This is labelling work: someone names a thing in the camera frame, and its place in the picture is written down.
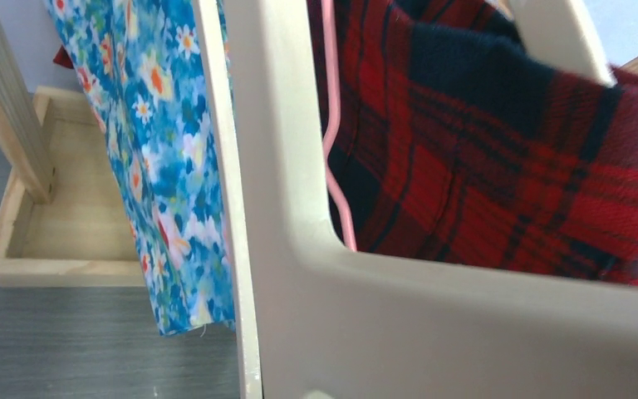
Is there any beige hanger under plaid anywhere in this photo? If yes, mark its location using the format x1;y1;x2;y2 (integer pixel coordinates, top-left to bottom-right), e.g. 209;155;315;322
503;0;617;87

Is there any pink wire hanger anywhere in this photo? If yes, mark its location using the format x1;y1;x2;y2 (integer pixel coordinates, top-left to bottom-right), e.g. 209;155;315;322
321;0;357;252

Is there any red black plaid dress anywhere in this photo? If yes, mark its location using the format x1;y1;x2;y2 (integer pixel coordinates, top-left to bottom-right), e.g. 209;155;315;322
328;0;638;287

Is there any blue floral garment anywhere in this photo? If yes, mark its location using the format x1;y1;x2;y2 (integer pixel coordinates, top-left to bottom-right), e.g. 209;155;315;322
45;1;235;335

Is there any wooden clothes rack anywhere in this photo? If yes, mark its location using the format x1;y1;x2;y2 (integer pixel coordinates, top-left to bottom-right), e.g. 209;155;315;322
0;23;144;288

